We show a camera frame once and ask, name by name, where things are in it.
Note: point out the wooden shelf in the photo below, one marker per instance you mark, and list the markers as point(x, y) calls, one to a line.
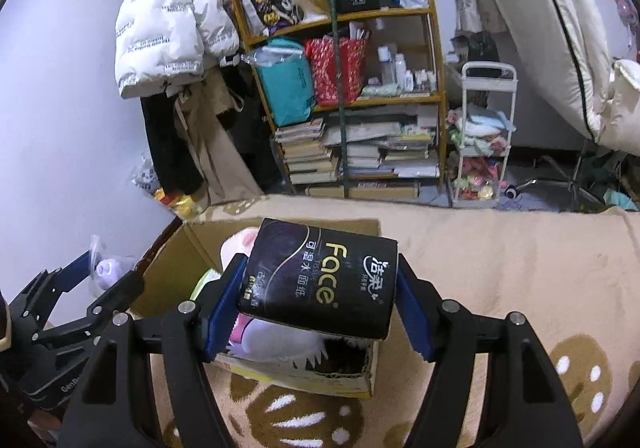
point(440, 138)

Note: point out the clear zip bag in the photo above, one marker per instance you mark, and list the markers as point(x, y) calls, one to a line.
point(100, 248)

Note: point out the black hanging garment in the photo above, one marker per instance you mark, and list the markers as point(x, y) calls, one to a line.
point(250, 128)

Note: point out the teal bag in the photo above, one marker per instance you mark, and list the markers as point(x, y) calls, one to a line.
point(287, 88)

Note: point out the small purple plush toy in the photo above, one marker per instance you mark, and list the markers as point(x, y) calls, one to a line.
point(110, 272)

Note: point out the red patterned gift bag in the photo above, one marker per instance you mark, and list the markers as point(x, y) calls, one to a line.
point(332, 73)

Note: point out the pale pink cube plush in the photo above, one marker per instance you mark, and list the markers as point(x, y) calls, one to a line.
point(237, 243)

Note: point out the beige trench coat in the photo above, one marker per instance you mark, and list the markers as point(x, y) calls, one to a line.
point(220, 148)

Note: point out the stack of papers and magazines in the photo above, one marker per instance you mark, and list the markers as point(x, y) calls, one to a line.
point(390, 143)

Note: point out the green tissue packet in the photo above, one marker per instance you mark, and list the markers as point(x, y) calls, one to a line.
point(207, 280)

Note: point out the stack of books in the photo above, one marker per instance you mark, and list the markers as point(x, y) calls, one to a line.
point(305, 153)

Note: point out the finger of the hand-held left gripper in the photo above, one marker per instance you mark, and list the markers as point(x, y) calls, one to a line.
point(112, 300)
point(70, 275)

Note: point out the beige printed blanket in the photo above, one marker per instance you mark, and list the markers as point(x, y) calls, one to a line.
point(500, 268)

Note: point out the chair base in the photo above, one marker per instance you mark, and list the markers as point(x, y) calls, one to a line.
point(545, 183)

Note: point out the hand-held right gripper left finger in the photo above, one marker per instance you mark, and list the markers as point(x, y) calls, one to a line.
point(222, 318)

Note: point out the printed cardboard box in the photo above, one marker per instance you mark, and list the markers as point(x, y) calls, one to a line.
point(310, 380)

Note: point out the group of cosmetic bottles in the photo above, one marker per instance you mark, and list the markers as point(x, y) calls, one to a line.
point(400, 73)

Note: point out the black bag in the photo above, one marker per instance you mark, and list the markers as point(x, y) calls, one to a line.
point(480, 53)

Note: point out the crumpled clear plastic bag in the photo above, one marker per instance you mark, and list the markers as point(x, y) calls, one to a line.
point(272, 56)

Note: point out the white trolley cart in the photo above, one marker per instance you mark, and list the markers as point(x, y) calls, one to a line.
point(511, 93)

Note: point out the black tissue packet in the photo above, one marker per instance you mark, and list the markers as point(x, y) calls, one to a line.
point(320, 278)

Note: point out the black hanging coat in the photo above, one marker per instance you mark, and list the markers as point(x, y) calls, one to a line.
point(167, 148)

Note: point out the white hair plush doll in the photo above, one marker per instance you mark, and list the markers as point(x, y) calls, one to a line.
point(285, 340)

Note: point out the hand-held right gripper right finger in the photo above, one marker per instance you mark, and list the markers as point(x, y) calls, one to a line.
point(412, 313)

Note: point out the white puffer jacket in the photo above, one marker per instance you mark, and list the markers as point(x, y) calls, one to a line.
point(160, 13)

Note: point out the white mattress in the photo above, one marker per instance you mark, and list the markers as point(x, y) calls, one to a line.
point(540, 28)

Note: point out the black and white fluffy plush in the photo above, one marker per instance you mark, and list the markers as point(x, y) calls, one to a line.
point(345, 355)

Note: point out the green pole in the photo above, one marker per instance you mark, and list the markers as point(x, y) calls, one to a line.
point(341, 128)

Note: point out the pile of small toys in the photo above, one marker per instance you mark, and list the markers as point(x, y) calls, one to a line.
point(480, 133)

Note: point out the plastic bag of plush toys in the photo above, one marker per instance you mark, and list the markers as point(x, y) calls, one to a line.
point(170, 193)

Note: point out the pink wall decoration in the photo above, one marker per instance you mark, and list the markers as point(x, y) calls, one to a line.
point(625, 11)

